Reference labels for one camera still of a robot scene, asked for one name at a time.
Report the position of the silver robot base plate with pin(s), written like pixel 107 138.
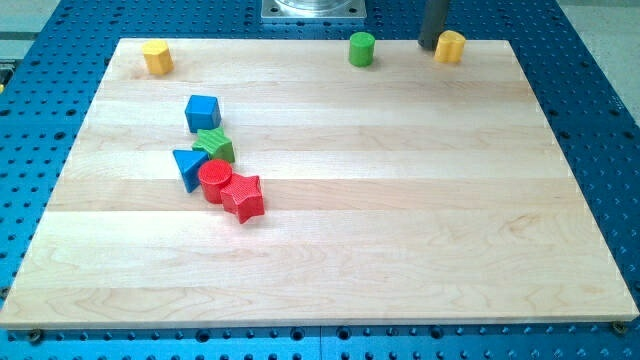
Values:
pixel 313 9

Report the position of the light wooden board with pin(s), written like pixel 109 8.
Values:
pixel 409 192

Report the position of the blue triangle block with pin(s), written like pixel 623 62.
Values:
pixel 188 163

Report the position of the green star block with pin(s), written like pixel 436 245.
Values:
pixel 215 144

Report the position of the blue cube block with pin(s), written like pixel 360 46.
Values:
pixel 202 112

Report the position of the red star block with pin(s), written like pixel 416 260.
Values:
pixel 243 196

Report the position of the red cylinder block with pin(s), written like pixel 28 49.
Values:
pixel 214 175

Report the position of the dark cylindrical pusher stick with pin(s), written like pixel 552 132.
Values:
pixel 435 14

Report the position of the green cylinder block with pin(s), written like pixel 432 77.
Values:
pixel 361 49

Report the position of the yellow heart block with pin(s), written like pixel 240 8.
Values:
pixel 450 47

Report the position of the blue perforated metal table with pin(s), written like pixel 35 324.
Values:
pixel 50 93

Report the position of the yellow hexagon block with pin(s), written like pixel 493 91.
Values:
pixel 157 56

